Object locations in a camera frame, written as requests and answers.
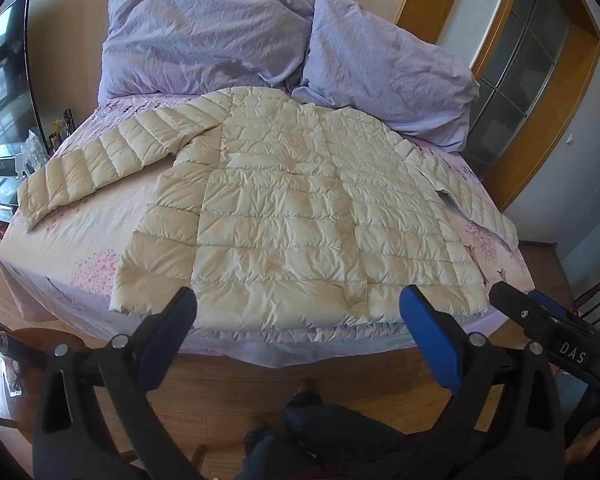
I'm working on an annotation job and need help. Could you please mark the lilac pillow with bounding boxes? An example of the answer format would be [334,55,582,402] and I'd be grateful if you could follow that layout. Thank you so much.
[291,0,481,154]
[98,0,317,100]

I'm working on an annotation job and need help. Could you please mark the dark bottles on stand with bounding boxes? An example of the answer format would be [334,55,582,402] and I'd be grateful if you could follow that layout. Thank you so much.
[49,107,77,154]

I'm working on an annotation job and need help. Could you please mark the person's dark trousers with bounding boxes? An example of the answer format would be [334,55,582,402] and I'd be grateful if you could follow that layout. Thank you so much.
[242,392,463,480]

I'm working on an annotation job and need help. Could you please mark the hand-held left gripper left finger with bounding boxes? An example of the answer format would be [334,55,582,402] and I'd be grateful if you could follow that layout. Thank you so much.
[32,286,217,480]

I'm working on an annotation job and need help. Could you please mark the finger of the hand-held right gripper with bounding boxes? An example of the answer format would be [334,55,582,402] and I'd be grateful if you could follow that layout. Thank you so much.
[489,281,572,342]

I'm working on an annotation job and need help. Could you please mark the cream quilted puffer jacket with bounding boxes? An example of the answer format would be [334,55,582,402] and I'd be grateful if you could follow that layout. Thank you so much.
[16,86,519,332]

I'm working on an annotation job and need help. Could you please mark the clear plastic bag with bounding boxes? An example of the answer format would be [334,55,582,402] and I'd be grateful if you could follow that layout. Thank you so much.
[21,129,49,172]

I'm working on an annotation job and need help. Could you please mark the bed with pink printed sheet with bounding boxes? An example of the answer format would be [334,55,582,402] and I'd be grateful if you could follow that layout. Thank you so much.
[0,94,537,369]

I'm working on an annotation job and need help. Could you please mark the wooden framed glass door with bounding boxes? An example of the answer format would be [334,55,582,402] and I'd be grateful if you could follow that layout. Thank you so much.
[395,0,600,212]

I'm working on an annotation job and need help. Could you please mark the person's slipper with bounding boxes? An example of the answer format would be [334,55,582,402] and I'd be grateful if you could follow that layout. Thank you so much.
[296,379,322,402]

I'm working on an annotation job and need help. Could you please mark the black flat screen television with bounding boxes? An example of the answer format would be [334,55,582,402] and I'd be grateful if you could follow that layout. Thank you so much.
[0,0,49,211]

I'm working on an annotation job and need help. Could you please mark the black cylinder device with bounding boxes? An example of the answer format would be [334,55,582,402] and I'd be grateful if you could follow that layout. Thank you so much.
[0,329,48,367]

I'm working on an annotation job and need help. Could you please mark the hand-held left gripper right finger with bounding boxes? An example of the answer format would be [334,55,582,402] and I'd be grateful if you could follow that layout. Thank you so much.
[398,284,564,480]

